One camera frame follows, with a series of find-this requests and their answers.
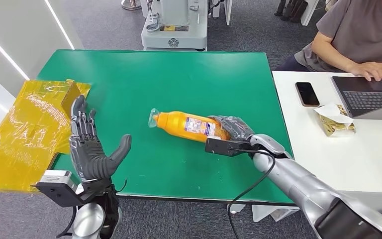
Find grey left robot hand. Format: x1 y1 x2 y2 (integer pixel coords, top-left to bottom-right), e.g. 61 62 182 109
207 115 255 142

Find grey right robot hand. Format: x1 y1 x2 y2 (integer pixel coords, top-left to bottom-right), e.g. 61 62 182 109
69 96 132 182

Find orange bottle with clear cap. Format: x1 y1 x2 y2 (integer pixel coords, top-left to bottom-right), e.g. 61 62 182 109
147 108 231 143

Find yellow taped cardboard box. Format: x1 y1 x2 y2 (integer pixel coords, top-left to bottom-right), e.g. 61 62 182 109
0 79 92 194

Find black smartphone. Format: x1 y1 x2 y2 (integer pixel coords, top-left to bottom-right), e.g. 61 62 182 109
294 82 320 108

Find gold and white snack packet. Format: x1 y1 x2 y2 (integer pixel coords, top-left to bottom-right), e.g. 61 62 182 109
313 103 357 137

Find white machine base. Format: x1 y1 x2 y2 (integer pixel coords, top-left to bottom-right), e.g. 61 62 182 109
141 0 208 52

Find white furniture leg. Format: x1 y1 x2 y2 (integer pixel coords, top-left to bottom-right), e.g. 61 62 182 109
211 0 233 26

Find black chair legs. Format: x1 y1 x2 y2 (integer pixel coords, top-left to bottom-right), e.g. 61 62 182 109
274 0 308 24

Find grey laptop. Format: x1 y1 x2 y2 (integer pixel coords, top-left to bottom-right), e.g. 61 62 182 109
331 76 382 120

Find person's hand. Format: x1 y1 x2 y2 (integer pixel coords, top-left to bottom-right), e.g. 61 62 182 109
347 61 382 82

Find person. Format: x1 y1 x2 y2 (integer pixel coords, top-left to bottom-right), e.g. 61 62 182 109
275 0 382 82

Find chrome round stand base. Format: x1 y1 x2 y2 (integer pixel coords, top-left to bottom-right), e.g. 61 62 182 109
121 0 142 11

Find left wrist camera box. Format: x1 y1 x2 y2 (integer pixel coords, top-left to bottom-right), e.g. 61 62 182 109
204 137 254 158

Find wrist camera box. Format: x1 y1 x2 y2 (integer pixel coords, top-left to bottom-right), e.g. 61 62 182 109
35 170 81 209
204 137 254 158

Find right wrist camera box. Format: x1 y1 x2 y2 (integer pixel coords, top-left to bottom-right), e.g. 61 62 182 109
35 170 81 209

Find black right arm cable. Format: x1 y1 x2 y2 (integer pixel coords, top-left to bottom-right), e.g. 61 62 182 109
56 206 78 239

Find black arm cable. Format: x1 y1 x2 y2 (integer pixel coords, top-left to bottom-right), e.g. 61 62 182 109
227 148 277 239
56 206 78 239

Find white table foot bracket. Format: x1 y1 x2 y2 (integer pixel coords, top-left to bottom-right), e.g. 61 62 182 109
251 204 300 222
227 204 246 215

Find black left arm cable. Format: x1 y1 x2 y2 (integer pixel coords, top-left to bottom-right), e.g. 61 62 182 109
227 148 277 239

